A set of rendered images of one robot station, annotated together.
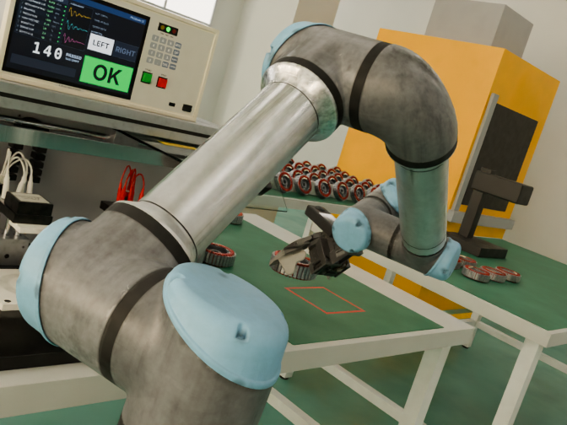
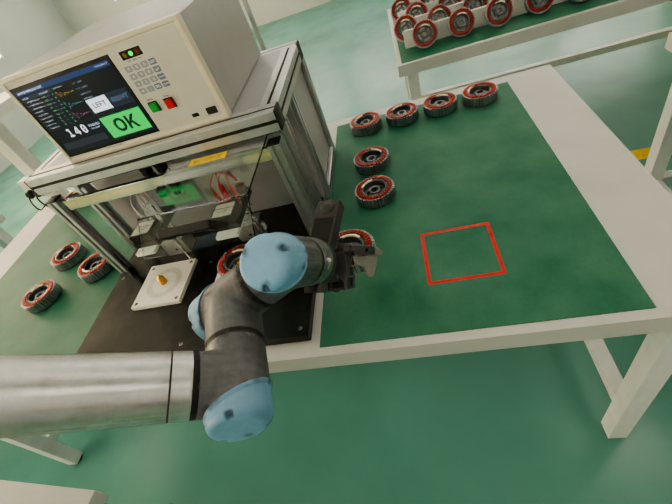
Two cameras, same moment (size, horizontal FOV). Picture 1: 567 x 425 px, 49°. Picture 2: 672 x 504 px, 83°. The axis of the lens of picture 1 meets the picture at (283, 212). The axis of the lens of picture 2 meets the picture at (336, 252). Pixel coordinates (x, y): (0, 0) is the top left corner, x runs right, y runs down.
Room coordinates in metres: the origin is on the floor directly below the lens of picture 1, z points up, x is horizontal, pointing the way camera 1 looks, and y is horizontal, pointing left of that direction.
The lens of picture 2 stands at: (1.13, -0.56, 1.41)
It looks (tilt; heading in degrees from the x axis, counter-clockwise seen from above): 43 degrees down; 66
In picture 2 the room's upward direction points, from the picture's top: 23 degrees counter-clockwise
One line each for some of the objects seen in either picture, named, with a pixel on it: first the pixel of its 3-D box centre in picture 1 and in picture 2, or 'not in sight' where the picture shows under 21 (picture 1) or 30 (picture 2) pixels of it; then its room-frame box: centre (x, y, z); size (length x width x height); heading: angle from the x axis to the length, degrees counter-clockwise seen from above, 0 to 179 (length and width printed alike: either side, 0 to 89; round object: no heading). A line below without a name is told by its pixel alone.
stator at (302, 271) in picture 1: (294, 265); (349, 252); (1.38, -0.06, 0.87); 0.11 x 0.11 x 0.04
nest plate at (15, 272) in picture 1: (29, 287); (165, 283); (1.04, 0.39, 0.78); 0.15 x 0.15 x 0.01; 47
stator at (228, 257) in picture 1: (214, 254); (375, 191); (1.63, 0.15, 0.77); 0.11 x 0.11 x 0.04
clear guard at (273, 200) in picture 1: (198, 169); (212, 185); (1.27, 0.19, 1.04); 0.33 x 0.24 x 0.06; 47
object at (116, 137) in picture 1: (121, 137); not in sight; (1.32, 0.38, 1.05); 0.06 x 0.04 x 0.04; 137
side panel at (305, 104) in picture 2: not in sight; (312, 129); (1.64, 0.38, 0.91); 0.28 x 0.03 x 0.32; 47
